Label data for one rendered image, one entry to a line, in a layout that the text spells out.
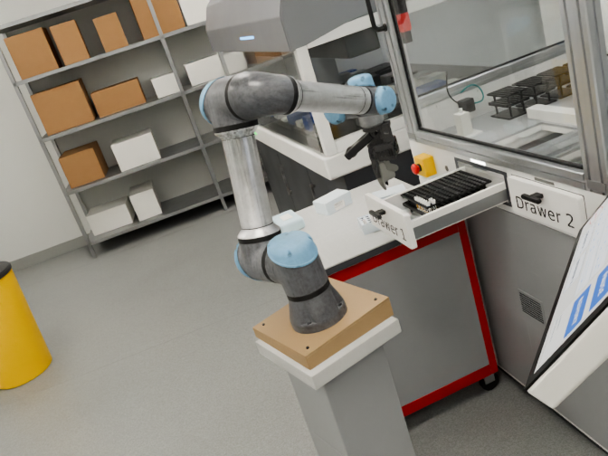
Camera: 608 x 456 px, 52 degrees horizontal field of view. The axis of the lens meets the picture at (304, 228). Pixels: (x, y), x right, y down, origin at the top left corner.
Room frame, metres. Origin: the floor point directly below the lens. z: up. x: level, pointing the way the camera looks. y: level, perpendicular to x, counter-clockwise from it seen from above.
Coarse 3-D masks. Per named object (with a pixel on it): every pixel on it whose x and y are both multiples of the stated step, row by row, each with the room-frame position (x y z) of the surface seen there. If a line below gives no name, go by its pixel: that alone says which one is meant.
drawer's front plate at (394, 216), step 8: (368, 200) 1.87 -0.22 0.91; (376, 200) 1.80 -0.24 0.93; (368, 208) 1.89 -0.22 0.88; (376, 208) 1.81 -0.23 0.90; (384, 208) 1.75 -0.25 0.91; (392, 208) 1.70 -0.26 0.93; (384, 216) 1.77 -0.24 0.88; (392, 216) 1.70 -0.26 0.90; (400, 216) 1.64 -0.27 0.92; (408, 216) 1.62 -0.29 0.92; (376, 224) 1.86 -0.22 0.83; (392, 224) 1.72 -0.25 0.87; (400, 224) 1.66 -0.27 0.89; (408, 224) 1.62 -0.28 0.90; (392, 232) 1.74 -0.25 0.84; (400, 232) 1.67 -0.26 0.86; (408, 232) 1.62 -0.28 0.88; (400, 240) 1.69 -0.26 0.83; (408, 240) 1.63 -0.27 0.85
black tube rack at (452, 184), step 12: (444, 180) 1.86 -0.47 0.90; (456, 180) 1.83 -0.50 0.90; (468, 180) 1.80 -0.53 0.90; (480, 180) 1.76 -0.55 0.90; (408, 192) 1.87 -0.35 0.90; (420, 192) 1.83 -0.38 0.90; (432, 192) 1.79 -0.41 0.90; (444, 192) 1.76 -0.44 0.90; (456, 192) 1.73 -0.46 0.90; (468, 192) 1.78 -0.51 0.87; (408, 204) 1.83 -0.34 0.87; (432, 204) 1.70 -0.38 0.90; (444, 204) 1.74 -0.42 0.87
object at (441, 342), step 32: (352, 192) 2.45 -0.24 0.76; (320, 224) 2.20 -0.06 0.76; (352, 224) 2.10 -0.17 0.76; (320, 256) 1.92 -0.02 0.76; (352, 256) 1.84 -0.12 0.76; (384, 256) 1.87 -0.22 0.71; (416, 256) 1.89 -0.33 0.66; (448, 256) 1.91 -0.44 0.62; (384, 288) 1.86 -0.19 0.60; (416, 288) 1.88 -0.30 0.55; (448, 288) 1.91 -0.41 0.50; (416, 320) 1.88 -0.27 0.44; (448, 320) 1.90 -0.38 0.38; (480, 320) 1.92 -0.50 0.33; (416, 352) 1.87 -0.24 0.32; (448, 352) 1.89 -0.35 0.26; (480, 352) 1.92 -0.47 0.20; (416, 384) 1.86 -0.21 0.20; (448, 384) 1.89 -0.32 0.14; (480, 384) 1.95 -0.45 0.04
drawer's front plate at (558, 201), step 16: (512, 176) 1.64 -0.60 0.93; (512, 192) 1.64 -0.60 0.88; (528, 192) 1.56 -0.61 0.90; (544, 192) 1.50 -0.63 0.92; (560, 192) 1.44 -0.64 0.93; (528, 208) 1.58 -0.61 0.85; (544, 208) 1.51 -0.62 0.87; (560, 208) 1.44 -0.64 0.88; (576, 208) 1.38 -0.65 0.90; (560, 224) 1.45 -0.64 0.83; (576, 224) 1.39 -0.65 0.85
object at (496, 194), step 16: (496, 176) 1.77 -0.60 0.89; (400, 192) 1.90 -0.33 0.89; (480, 192) 1.69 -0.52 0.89; (496, 192) 1.70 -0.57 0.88; (400, 208) 1.89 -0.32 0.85; (448, 208) 1.66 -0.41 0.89; (464, 208) 1.67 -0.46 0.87; (480, 208) 1.68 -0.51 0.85; (416, 224) 1.64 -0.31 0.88; (432, 224) 1.65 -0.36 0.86; (448, 224) 1.66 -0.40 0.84; (416, 240) 1.64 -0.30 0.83
